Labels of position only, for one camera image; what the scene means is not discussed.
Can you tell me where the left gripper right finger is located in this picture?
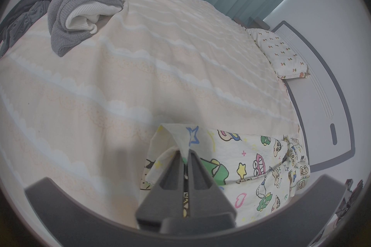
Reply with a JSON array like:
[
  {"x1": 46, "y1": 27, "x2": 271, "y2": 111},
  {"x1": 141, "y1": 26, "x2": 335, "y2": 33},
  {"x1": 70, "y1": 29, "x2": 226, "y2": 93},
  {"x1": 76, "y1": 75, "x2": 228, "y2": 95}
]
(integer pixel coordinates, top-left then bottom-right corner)
[{"x1": 187, "y1": 149, "x2": 237, "y2": 227}]

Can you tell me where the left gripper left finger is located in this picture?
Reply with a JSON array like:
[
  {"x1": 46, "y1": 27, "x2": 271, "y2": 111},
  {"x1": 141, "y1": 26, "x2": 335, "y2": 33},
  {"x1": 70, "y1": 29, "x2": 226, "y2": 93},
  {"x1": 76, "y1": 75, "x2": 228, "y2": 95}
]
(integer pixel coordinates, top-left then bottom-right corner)
[{"x1": 136, "y1": 150, "x2": 186, "y2": 230}]

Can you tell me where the white printed pyjama top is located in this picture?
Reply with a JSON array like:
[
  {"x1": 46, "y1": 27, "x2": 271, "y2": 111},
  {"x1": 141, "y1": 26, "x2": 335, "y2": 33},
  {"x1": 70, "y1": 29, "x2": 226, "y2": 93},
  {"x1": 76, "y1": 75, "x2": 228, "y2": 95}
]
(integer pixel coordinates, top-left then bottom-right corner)
[{"x1": 139, "y1": 123, "x2": 311, "y2": 226}]

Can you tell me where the bed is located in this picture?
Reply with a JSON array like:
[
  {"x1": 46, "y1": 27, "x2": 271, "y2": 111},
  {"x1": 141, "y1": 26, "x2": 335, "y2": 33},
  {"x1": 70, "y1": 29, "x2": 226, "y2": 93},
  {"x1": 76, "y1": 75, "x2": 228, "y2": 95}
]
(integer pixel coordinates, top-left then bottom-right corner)
[{"x1": 0, "y1": 0, "x2": 355, "y2": 229}]

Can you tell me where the white printed pillow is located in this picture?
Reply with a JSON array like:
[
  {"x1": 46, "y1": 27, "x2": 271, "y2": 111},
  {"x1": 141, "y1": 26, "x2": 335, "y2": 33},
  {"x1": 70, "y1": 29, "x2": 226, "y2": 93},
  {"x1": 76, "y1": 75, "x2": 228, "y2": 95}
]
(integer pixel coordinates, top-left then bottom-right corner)
[{"x1": 250, "y1": 27, "x2": 311, "y2": 79}]

